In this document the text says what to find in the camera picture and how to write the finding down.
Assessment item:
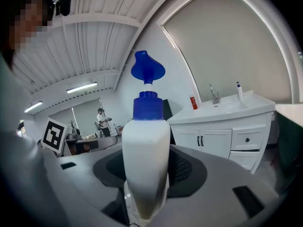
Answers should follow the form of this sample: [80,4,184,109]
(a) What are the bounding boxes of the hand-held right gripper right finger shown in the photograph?
[146,144,285,227]

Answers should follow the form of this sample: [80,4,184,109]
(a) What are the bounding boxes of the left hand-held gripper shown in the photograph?
[40,117,68,155]

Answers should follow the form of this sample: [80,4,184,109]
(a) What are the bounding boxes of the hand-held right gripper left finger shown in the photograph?
[44,147,130,227]

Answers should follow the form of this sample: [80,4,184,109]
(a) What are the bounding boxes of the ceiling tube light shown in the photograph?
[24,100,44,114]
[66,81,98,94]

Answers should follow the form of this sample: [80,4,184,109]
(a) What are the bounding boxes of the person's torso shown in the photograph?
[0,53,71,227]

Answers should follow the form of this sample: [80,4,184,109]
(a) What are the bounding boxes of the white sink vanity cabinet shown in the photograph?
[167,90,276,175]

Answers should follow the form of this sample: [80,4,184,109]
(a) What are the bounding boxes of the chrome faucet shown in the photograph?
[209,83,221,105]

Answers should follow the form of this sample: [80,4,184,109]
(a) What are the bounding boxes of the person's head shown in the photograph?
[7,0,54,52]

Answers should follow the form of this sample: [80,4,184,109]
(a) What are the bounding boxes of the beige roller blind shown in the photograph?
[163,0,294,104]

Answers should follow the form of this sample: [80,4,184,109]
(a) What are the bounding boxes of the black head-worn camera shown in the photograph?
[53,0,73,17]

